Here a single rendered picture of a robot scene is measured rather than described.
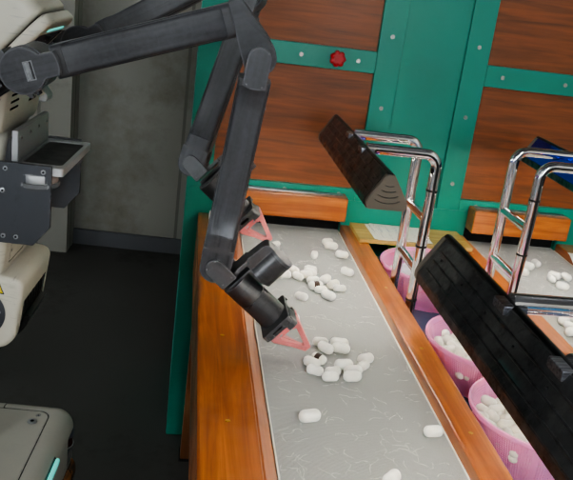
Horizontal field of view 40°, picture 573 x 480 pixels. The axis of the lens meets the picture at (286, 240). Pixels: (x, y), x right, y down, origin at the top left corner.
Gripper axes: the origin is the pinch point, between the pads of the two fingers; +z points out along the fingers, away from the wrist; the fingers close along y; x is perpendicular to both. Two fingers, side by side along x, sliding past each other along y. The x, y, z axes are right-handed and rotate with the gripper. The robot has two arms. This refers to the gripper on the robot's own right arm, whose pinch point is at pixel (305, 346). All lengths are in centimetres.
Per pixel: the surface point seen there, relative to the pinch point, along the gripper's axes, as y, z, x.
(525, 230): 25, 27, -48
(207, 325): 5.6, -14.6, 11.9
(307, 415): -24.7, -1.8, 1.8
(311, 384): -11.1, 1.4, 1.5
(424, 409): -17.6, 16.3, -11.0
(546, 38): 83, 17, -92
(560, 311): -57, -9, -38
